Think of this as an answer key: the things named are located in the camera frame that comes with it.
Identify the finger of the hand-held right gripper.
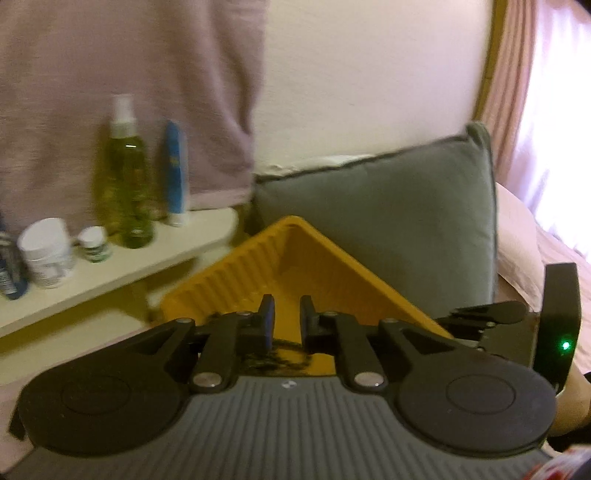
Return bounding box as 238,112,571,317
435,300,530,342

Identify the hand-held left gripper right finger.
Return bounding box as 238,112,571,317
299,295,455,394

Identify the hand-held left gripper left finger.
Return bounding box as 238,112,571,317
134,294,278,394

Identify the dark beaded necklace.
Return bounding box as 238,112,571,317
242,336,315,376

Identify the yellow plastic tray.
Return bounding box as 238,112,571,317
159,215,457,377

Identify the person's right forearm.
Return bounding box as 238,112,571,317
549,368,591,438

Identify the pink pillow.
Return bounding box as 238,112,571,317
495,181,591,319

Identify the cream shelf unit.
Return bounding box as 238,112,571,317
0,207,239,340

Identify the grey pillow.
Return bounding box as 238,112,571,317
250,121,500,326

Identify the white and blue tube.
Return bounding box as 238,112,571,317
162,119,190,227

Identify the small green label jar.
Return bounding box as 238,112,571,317
76,226,112,264

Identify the green spray bottle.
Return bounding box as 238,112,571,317
99,93,156,249

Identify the pale fleece blanket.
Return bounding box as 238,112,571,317
0,314,160,468

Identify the pink curtain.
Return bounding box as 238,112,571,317
475,0,591,243

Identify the white cream jar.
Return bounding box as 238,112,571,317
17,217,76,289

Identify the blue spray bottle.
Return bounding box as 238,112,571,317
0,211,29,302

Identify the pink hanging towel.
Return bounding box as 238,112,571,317
0,0,267,232

